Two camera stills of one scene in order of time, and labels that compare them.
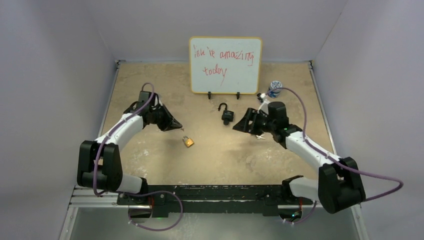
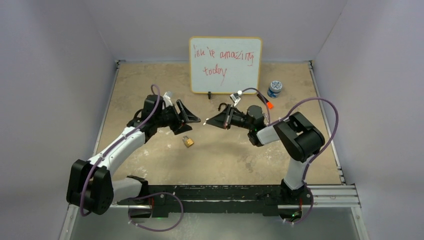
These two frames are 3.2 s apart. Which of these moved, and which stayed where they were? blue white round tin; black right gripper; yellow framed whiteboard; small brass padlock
Moved: black right gripper
Stayed: small brass padlock; yellow framed whiteboard; blue white round tin
